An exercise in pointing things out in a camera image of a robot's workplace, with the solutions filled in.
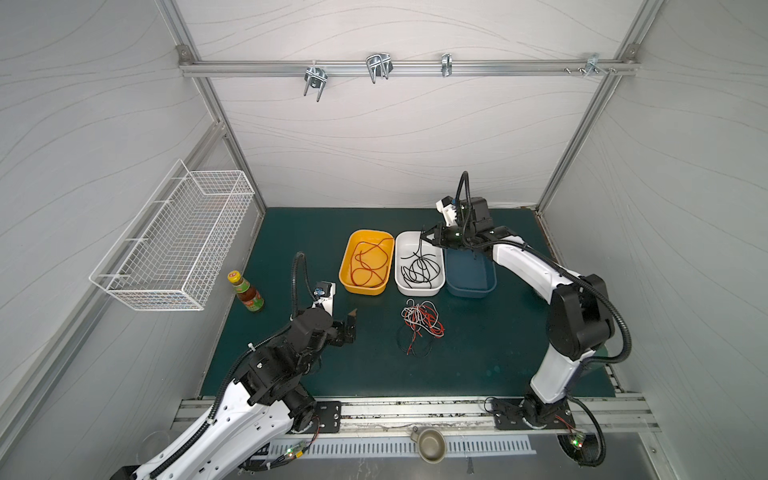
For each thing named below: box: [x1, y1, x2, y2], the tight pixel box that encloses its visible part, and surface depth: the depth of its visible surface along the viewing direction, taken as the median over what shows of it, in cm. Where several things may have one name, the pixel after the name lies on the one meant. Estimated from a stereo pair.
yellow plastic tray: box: [338, 229, 395, 296], surface depth 105 cm
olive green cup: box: [410, 426, 447, 464], surface depth 70 cm
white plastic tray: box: [394, 231, 446, 297], surface depth 100 cm
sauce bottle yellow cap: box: [227, 270, 265, 312], surface depth 85 cm
